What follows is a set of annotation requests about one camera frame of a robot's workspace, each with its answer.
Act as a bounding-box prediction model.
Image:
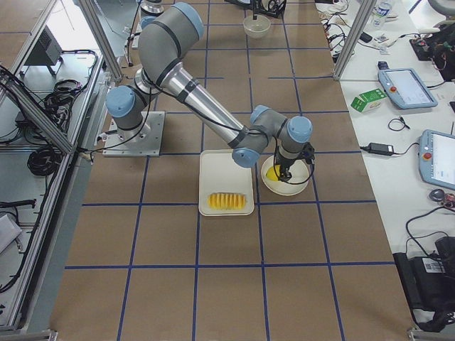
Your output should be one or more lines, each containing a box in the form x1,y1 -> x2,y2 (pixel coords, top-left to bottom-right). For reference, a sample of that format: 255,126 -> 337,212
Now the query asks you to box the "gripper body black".
250,0 -> 287,18
275,142 -> 315,168

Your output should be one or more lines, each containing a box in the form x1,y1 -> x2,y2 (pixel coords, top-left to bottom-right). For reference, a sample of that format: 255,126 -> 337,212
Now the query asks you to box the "yellow lemon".
266,165 -> 277,181

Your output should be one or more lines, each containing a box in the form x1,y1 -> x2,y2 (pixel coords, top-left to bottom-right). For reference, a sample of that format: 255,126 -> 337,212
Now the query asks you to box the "white deep bowl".
242,14 -> 271,38

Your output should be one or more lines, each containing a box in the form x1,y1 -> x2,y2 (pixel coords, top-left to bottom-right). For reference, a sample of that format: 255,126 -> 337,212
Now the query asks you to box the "cream round plate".
260,156 -> 310,196

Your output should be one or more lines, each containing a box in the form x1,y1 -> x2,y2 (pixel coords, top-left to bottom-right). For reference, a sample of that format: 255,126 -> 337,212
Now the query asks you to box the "cream rectangular tray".
198,150 -> 255,217

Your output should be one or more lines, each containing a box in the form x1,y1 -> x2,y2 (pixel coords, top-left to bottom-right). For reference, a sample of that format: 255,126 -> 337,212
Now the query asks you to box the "sliced yellow fruit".
207,193 -> 247,210

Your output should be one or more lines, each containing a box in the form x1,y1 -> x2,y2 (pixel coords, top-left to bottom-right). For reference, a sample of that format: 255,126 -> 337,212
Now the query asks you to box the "black power adapter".
360,142 -> 395,156

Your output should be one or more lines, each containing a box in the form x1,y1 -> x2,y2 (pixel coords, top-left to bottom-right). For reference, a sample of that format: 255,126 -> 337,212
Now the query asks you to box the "green white carton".
350,88 -> 387,113

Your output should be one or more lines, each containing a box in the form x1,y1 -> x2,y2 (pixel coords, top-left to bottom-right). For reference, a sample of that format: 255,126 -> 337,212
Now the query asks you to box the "blue teach pendant upper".
378,68 -> 438,109

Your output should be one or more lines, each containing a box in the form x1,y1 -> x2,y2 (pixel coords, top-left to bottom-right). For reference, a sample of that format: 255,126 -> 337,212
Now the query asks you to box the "blue teach pendant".
419,129 -> 454,190
378,68 -> 438,109

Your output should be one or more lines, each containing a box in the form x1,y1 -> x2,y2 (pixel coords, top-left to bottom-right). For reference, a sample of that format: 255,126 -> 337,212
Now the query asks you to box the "blue teach pendant lower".
419,129 -> 454,190

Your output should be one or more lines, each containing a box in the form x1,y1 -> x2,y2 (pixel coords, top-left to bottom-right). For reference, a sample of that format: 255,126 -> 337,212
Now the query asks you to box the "grey electronics box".
19,26 -> 63,77

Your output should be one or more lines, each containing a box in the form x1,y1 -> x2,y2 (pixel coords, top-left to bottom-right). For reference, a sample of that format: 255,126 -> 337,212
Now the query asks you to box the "aluminium frame post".
333,0 -> 376,80

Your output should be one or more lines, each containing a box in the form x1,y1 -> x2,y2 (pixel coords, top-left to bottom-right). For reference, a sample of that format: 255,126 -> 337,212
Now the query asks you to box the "small black cable loop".
387,116 -> 410,131

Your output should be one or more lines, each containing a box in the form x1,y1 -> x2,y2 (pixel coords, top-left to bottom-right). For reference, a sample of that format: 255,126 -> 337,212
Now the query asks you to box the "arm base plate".
102,111 -> 166,157

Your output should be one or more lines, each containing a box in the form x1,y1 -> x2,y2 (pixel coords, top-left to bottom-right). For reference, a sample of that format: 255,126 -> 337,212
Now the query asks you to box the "black cable bundle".
27,146 -> 61,177

